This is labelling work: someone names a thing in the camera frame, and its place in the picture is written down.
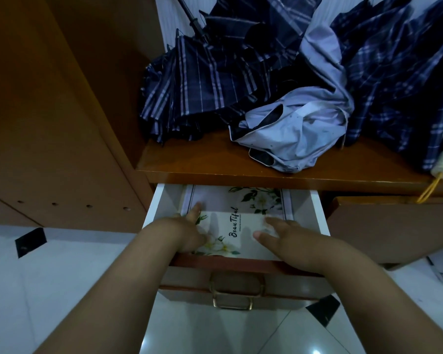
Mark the person's left forearm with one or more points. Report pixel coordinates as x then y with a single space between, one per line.
114 298

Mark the closed brown wooden drawer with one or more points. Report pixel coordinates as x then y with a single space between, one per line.
395 228

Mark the dark smartphone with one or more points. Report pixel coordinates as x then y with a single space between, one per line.
259 157

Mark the navy plaid umbrella black shaft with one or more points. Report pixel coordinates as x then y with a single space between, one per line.
206 81

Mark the person's right hand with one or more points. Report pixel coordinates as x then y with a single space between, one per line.
299 248

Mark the person's left hand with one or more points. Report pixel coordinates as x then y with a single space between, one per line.
177 232

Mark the open white-lined wooden drawer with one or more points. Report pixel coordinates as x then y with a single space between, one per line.
310 213

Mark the light blue crumpled garment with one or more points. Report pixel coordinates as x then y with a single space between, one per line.
302 132

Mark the brown wooden wardrobe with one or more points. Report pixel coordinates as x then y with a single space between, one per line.
59 136

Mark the white floral gift box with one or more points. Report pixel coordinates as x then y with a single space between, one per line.
240 235

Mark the person's right forearm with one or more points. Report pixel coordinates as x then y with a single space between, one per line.
384 309

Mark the white floral paper bag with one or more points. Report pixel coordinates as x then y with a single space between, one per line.
240 199

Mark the person's left thumb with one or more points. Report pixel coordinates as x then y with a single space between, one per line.
201 241

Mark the person's right thumb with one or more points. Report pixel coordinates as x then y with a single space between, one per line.
266 238

